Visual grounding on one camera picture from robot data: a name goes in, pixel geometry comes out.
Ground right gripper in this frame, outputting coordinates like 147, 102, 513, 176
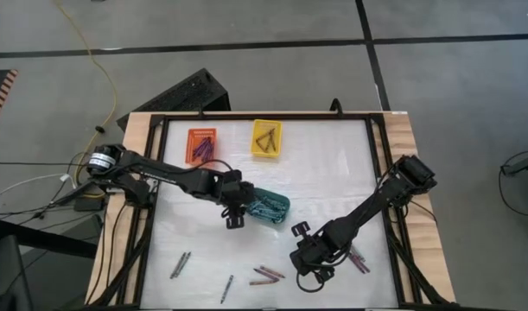
289, 220, 345, 284

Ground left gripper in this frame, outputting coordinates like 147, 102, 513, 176
222, 170, 257, 231

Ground teal plastic bin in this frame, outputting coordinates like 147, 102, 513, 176
244, 186, 292, 225

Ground orange plastic basket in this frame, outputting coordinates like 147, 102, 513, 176
184, 127, 219, 168

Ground yellow plastic basket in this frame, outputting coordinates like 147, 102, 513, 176
250, 118, 284, 159

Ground black perforated metal case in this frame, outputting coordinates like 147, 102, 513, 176
116, 67, 232, 132

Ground black power adapter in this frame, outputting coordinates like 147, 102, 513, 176
73, 195, 108, 213

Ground black metal beam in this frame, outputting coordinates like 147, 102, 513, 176
0, 218, 99, 261

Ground yellow cable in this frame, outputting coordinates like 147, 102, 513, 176
51, 0, 119, 191

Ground white cable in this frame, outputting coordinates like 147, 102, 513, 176
0, 172, 75, 201

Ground black cable loop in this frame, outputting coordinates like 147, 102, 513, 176
499, 149, 528, 206

